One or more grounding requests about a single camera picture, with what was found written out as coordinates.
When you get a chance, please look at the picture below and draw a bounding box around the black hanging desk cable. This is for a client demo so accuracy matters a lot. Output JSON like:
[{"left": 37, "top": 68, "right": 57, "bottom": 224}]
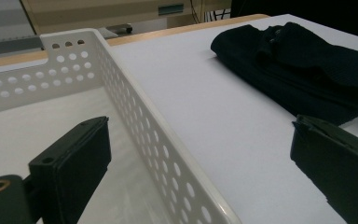
[{"left": 188, "top": 0, "right": 207, "bottom": 24}]

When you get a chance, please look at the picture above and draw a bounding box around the black chair base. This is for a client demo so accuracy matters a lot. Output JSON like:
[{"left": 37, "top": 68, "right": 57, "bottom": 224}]
[{"left": 105, "top": 22, "right": 134, "bottom": 35}]

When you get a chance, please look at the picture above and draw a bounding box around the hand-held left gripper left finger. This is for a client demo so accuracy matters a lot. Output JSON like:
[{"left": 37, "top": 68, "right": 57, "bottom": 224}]
[{"left": 27, "top": 116, "right": 113, "bottom": 224}]

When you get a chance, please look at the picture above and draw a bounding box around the white cabinet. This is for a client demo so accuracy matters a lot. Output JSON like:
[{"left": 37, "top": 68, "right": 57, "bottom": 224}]
[{"left": 0, "top": 0, "right": 44, "bottom": 58}]

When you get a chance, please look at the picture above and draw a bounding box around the grey desk drawer handle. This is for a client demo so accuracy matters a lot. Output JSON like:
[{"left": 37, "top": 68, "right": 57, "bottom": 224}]
[{"left": 158, "top": 3, "right": 185, "bottom": 17}]

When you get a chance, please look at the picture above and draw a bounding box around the white perforated plastic basket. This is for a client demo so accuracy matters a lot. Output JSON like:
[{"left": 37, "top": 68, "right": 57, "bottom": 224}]
[{"left": 0, "top": 27, "right": 243, "bottom": 224}]

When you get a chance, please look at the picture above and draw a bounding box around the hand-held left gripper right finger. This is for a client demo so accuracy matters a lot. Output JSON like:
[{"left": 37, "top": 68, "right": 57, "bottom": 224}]
[{"left": 289, "top": 114, "right": 358, "bottom": 224}]

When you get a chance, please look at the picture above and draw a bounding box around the black cloth garment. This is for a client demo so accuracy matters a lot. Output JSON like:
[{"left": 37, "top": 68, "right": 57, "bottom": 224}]
[{"left": 210, "top": 21, "right": 358, "bottom": 127}]

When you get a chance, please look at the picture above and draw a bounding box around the beige wooden desk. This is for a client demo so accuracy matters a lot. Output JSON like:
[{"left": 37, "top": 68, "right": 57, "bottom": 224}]
[{"left": 20, "top": 0, "right": 232, "bottom": 35}]

